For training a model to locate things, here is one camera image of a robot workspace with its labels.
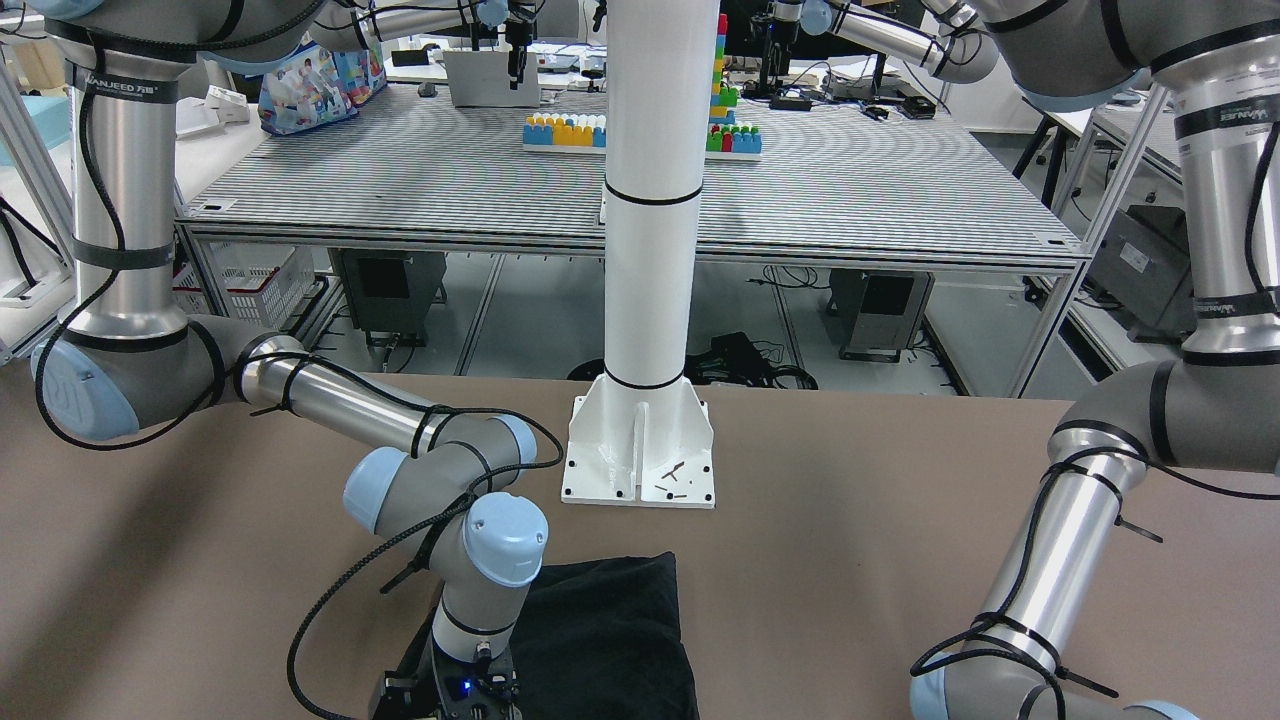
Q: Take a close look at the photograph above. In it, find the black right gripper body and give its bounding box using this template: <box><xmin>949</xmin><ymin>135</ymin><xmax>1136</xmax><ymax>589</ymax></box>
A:
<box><xmin>430</xmin><ymin>641</ymin><xmax>524</xmax><ymax>719</ymax></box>

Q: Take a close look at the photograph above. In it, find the black graphic t-shirt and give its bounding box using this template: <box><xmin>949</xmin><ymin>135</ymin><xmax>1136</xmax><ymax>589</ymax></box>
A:
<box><xmin>396</xmin><ymin>552</ymin><xmax>701</xmax><ymax>720</ymax></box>

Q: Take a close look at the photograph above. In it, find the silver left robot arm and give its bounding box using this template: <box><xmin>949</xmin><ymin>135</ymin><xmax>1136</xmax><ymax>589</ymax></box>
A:
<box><xmin>910</xmin><ymin>1</ymin><xmax>1279</xmax><ymax>719</ymax></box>

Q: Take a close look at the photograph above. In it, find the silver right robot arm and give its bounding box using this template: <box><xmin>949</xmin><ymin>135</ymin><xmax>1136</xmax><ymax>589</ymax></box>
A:
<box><xmin>33</xmin><ymin>1</ymin><xmax>549</xmax><ymax>719</ymax></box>

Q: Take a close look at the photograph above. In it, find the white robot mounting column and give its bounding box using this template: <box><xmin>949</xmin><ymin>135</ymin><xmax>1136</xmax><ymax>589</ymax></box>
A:
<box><xmin>561</xmin><ymin>1</ymin><xmax>719</xmax><ymax>509</ymax></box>

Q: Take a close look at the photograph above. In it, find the grey computer tower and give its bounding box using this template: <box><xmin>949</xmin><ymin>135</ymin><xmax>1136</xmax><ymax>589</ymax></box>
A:
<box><xmin>826</xmin><ymin>268</ymin><xmax>934</xmax><ymax>363</ymax></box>
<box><xmin>329</xmin><ymin>249</ymin><xmax>447</xmax><ymax>347</ymax></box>

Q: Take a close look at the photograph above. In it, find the white plastic basket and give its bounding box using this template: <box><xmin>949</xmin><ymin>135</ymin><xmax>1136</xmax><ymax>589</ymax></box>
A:
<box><xmin>211</xmin><ymin>242</ymin><xmax>314</xmax><ymax>329</ymax></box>

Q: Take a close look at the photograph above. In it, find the colourful toy block row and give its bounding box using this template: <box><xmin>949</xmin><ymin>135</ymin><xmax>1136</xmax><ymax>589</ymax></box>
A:
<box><xmin>521</xmin><ymin>113</ymin><xmax>607</xmax><ymax>154</ymax></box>

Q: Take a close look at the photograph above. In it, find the colourful toy block tower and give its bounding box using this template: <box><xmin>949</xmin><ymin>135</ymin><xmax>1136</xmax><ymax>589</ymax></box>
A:
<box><xmin>704</xmin><ymin>13</ymin><xmax>763</xmax><ymax>161</ymax></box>

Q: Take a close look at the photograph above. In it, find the colourful printed bag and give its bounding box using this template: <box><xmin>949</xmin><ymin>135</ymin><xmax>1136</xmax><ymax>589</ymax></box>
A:
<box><xmin>259</xmin><ymin>42</ymin><xmax>387</xmax><ymax>136</ymax></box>

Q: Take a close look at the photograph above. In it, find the striped aluminium work table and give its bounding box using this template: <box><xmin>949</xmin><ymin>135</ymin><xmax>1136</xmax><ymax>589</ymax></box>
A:
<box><xmin>120</xmin><ymin>79</ymin><xmax>1091</xmax><ymax>373</ymax></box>

